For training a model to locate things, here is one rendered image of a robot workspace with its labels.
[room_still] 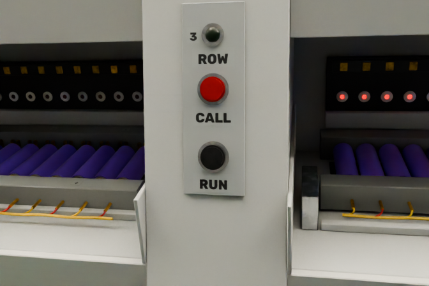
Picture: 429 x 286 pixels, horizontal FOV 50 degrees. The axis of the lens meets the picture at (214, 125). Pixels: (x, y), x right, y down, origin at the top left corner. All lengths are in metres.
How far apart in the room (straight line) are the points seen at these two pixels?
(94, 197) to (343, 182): 0.20
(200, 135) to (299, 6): 0.10
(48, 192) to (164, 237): 0.12
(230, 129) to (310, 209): 0.09
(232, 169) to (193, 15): 0.10
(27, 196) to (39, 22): 0.15
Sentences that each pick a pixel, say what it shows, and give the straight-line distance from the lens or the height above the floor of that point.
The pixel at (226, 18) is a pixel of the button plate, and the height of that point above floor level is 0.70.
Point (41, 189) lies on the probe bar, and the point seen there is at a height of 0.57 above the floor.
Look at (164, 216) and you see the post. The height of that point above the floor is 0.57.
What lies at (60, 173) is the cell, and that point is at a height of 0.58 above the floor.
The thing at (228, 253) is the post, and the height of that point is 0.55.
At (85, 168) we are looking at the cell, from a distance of 0.43.
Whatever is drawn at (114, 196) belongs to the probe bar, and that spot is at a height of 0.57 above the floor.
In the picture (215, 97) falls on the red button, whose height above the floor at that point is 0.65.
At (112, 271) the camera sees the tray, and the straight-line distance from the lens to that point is 0.34.
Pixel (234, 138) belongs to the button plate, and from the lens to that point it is 0.29.
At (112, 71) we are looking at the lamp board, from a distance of 0.49.
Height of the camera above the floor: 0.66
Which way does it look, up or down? 5 degrees down
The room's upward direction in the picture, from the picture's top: straight up
